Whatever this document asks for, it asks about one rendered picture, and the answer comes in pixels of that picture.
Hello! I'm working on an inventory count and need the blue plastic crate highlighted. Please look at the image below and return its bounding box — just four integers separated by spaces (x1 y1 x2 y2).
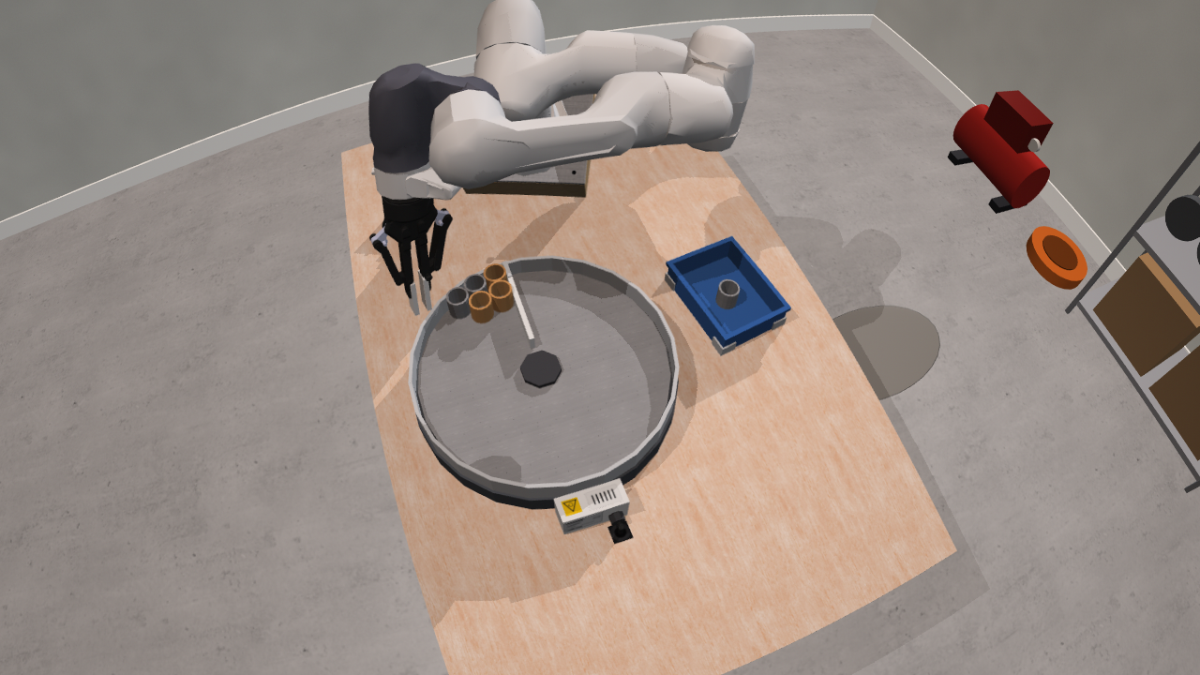
665 235 791 356

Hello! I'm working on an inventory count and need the grey round turning table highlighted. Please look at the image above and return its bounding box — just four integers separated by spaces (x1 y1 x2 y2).
408 256 679 544

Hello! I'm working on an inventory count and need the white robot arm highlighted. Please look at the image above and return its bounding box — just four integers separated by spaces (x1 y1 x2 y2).
368 0 755 201

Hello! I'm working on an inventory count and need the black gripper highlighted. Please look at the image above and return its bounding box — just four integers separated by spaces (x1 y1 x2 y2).
370 196 454 316

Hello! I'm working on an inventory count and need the grey metal bushing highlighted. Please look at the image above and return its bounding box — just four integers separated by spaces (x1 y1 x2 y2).
446 287 472 319
464 274 488 297
715 279 740 309

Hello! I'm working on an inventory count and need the bronze bushing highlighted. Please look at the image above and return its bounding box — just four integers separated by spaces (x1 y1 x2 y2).
484 263 508 291
469 291 494 323
488 280 514 312

